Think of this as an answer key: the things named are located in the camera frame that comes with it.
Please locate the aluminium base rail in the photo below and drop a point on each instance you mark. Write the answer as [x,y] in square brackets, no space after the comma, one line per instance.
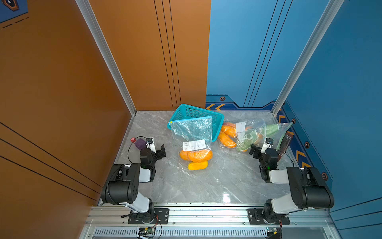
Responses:
[206,221]

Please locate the dark red metronome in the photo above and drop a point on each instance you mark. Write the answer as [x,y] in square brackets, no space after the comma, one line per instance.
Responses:
[285,142]

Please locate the smooth orange basket mango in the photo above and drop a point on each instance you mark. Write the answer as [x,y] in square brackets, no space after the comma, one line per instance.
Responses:
[200,155]

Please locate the yellow top mango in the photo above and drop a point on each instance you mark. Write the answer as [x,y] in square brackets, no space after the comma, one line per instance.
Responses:
[184,155]

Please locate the clear green-zip bag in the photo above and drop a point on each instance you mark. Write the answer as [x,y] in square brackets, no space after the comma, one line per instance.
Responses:
[275,133]

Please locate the purple block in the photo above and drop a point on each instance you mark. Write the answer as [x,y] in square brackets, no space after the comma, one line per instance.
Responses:
[140,143]

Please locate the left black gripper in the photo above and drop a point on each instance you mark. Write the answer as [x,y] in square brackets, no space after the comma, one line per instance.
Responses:
[158,156]

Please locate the clear blue-zip bag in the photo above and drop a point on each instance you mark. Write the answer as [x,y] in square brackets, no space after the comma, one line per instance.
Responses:
[245,133]

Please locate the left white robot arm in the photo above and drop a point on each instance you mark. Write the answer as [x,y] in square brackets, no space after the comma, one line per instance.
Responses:
[122,188]

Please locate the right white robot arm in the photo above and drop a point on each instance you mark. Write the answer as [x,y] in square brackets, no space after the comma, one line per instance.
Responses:
[307,189]

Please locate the slim yellow mango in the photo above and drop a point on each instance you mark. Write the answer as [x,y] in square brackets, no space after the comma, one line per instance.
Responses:
[194,166]

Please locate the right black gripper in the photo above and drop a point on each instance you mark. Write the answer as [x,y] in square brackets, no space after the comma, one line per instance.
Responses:
[257,151]

